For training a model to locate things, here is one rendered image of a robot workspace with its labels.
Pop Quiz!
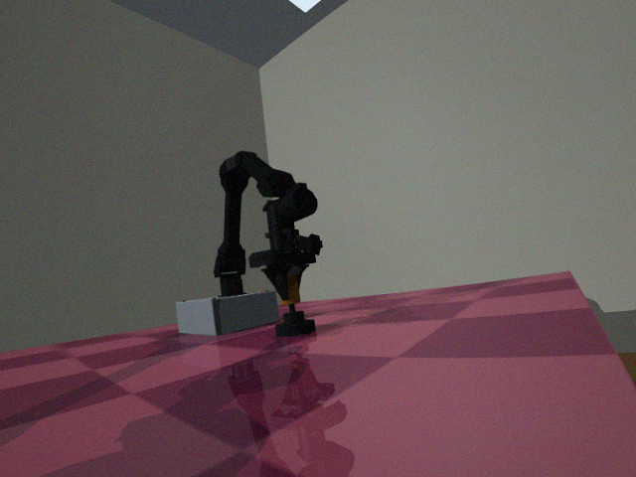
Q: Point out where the orange cylinder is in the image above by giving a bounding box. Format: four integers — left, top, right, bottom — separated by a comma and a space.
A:
280, 274, 300, 305

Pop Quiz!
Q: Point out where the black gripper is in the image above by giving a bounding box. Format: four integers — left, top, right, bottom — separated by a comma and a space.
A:
249, 225, 316, 300

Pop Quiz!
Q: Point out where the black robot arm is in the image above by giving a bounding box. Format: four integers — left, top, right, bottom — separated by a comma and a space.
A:
214, 151, 323, 297

